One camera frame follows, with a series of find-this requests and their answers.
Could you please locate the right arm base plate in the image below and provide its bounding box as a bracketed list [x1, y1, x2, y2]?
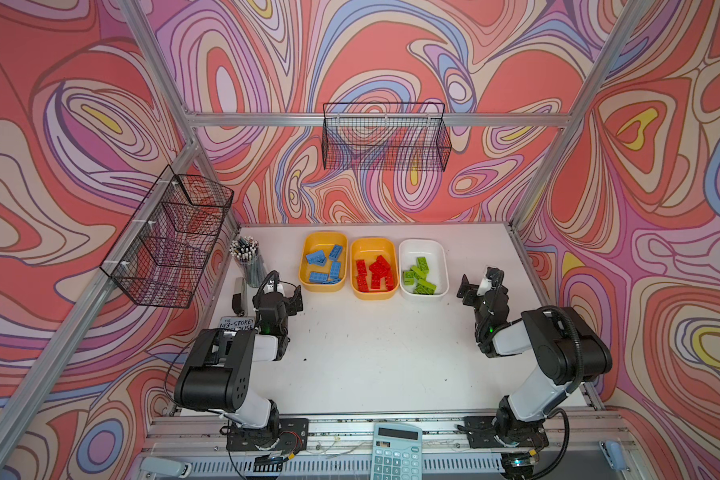
[456, 416, 549, 450]

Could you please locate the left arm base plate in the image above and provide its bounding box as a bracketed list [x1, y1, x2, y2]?
[219, 417, 309, 454]

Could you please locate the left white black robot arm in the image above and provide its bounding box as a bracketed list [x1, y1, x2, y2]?
[173, 270, 303, 435]

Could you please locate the white plastic bin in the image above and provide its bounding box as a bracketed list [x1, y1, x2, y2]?
[398, 239, 450, 303]

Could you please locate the back black wire basket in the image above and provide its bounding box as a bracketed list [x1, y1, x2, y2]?
[321, 100, 452, 172]

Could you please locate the middle yellow plastic bin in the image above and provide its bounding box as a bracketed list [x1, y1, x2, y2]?
[349, 237, 400, 300]

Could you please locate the yellow plastic bin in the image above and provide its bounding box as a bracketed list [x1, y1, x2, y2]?
[299, 231, 350, 293]
[349, 237, 400, 300]

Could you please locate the left yellow plastic bin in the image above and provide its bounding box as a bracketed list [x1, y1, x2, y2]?
[299, 231, 350, 293]

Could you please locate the black wire basket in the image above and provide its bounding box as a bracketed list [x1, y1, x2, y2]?
[321, 100, 452, 172]
[100, 166, 234, 309]

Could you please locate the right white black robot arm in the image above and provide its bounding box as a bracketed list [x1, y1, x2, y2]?
[457, 267, 613, 437]

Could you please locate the left black wire basket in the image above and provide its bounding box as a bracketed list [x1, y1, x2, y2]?
[100, 166, 234, 309]

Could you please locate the treehouse paperback book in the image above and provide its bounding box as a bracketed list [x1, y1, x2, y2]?
[219, 316, 256, 332]

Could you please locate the cup of pencils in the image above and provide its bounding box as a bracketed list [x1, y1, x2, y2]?
[230, 235, 268, 289]

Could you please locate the teal desk calculator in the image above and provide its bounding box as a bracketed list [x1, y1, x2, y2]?
[370, 423, 423, 480]

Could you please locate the blue lego brick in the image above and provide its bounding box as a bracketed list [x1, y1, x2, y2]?
[309, 272, 330, 284]
[329, 244, 343, 261]
[329, 261, 341, 282]
[305, 250, 328, 267]

